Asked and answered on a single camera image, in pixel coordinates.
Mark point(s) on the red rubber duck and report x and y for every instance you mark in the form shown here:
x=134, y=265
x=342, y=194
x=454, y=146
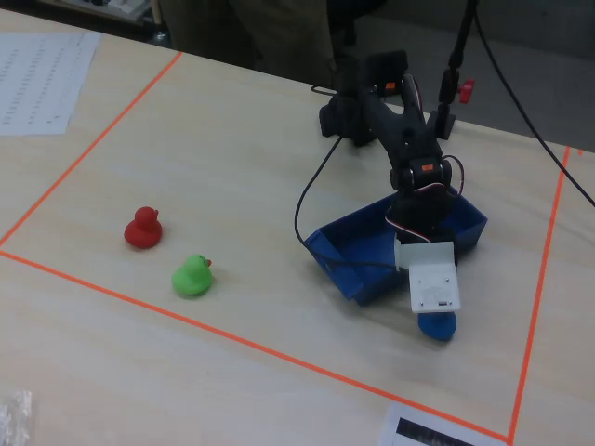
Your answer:
x=144, y=230

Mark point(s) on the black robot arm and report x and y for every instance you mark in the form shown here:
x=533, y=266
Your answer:
x=395, y=125

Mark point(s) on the clear plastic bag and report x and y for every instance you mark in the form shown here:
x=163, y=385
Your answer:
x=14, y=418

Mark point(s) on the person in dark clothing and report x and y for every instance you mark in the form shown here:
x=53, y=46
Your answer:
x=251, y=32

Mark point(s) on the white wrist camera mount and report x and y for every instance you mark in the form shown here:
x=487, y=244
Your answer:
x=432, y=279

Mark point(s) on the black camera stand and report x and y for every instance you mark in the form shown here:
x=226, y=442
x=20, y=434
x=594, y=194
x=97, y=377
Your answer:
x=448, y=83

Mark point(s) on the blue rubber duck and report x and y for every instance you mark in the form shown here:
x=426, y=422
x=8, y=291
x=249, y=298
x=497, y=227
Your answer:
x=437, y=327

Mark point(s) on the long orange tape line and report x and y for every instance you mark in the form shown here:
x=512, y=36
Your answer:
x=255, y=346

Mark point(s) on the green rubber duck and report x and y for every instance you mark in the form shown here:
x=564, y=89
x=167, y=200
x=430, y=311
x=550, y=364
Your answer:
x=191, y=278

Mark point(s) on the paper with black print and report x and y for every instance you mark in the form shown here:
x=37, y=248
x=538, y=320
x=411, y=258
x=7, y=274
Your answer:
x=432, y=429

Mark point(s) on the blue plastic box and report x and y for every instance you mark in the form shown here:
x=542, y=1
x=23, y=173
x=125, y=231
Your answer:
x=353, y=251

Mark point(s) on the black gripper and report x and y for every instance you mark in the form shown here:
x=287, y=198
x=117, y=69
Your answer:
x=445, y=233

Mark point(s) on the white printed paper sheet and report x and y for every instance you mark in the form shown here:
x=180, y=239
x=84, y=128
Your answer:
x=37, y=79

